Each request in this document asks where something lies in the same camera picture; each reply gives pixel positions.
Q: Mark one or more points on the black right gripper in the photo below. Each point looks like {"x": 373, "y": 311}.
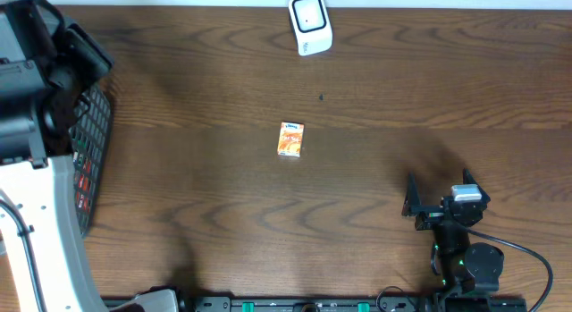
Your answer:
{"x": 430, "y": 215}

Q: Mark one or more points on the orange tissue pack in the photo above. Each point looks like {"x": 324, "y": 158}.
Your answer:
{"x": 290, "y": 139}

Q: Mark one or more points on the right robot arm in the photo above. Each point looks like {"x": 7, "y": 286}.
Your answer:
{"x": 470, "y": 271}

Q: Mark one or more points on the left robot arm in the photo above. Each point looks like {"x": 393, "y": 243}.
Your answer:
{"x": 50, "y": 67}

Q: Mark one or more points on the white barcode scanner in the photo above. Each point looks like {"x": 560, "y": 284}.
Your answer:
{"x": 311, "y": 26}

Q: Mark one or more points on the grey plastic mesh basket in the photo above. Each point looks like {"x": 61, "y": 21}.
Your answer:
{"x": 91, "y": 160}

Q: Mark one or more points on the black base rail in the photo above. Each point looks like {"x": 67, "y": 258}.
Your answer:
{"x": 386, "y": 303}

